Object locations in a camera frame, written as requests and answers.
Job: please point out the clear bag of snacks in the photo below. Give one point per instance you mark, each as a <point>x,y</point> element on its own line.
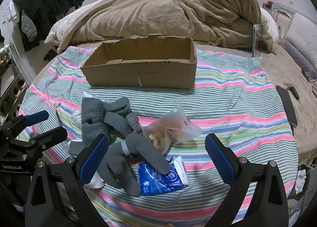
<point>171,128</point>

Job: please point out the white tissue pack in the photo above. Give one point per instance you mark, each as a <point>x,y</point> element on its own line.
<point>180,170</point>

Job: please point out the metal pole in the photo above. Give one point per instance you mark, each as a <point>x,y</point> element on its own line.
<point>254,41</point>

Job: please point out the bag of cotton swabs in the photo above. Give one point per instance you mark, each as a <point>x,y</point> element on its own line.
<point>78,115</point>

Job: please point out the white flower-print pillow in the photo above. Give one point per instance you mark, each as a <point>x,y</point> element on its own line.
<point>303,36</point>

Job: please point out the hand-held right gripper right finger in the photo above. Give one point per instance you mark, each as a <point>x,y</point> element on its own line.
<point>220,160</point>

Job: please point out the cardboard box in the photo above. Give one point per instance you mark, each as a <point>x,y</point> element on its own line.
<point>143,73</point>

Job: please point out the blue tissue packet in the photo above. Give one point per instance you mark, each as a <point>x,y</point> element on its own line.
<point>158,180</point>

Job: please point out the beige blanket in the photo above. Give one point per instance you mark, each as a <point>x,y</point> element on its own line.
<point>153,16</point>

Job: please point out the grey pillow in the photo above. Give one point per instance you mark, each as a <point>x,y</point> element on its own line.
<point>299,60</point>

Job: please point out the black phone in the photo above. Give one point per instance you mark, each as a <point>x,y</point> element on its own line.
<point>287,105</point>

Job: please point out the white striped quilt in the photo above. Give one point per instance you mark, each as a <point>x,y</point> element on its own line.
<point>66,24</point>

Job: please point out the striped cloth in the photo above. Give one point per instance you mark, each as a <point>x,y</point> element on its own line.
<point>223,108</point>

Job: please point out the white metal rack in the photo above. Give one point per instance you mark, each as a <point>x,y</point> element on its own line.
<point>12,68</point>

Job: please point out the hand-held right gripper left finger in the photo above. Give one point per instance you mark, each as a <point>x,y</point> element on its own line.
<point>92,160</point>

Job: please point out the grey quilted garment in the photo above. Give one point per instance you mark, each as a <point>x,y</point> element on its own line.
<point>28,27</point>

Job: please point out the bunch of keys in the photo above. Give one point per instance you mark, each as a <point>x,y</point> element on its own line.
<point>294,92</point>

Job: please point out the white sock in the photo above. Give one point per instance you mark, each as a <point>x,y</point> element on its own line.
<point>96,183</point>

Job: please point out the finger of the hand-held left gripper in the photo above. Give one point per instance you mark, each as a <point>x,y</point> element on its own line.
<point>37,117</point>
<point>53,135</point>

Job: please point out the dark dotted sock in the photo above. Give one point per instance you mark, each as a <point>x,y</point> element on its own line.
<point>135,123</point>

